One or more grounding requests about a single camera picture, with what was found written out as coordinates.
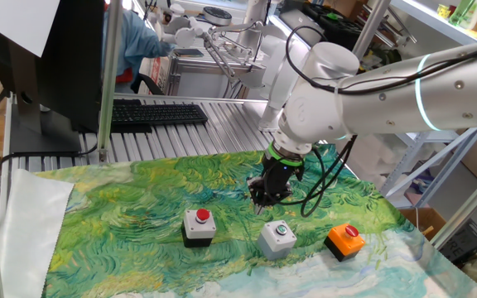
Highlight green blue painting cloth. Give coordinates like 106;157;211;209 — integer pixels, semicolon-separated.
35;142;477;298

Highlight white haptic teleoperation device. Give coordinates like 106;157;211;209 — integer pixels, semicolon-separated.
147;2;306;133

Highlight white satin cloth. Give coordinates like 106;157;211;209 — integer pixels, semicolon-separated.
0;168;75;298

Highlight person in blue shirt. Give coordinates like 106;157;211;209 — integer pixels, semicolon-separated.
102;0;176;94

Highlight white black box red button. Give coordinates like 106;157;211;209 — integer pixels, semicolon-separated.
181;208;218;248

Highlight round black speaker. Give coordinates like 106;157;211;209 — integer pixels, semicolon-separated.
202;6;234;27

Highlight black plastic crate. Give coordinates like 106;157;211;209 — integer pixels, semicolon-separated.
439;219;477;264

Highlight orange box red button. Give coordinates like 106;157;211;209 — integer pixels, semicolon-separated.
323;223;366;262

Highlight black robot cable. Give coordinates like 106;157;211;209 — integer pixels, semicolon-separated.
282;25;477;219

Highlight cream coloured bottle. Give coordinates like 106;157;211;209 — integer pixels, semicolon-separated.
464;0;477;30

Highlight white metal shelf rack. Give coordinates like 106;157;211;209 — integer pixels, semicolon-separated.
381;0;477;208

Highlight silver aluminium case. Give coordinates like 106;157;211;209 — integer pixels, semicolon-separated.
166;55;267;100

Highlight green transparent bottle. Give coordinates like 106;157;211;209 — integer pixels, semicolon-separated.
448;0;474;25

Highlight black keyboard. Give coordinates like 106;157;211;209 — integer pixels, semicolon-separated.
111;99;209;134

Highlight black computer monitor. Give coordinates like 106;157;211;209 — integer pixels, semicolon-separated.
0;0;105;154

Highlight grey laptop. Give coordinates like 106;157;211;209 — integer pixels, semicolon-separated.
279;8;326;46

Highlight wooden background desk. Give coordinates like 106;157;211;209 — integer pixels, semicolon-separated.
149;4;242;34

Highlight brown cardboard box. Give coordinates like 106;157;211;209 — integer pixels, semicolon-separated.
399;206;447;241

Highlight white paper sheet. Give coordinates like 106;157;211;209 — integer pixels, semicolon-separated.
0;0;61;58

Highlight grey box green button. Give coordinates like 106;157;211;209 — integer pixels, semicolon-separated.
256;219;297;261

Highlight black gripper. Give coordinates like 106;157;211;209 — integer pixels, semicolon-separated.
246;156;305;216

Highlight black monitor cable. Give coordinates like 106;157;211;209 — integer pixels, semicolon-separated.
0;142;99;220

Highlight black tool case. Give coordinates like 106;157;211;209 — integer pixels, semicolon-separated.
302;2;366;50

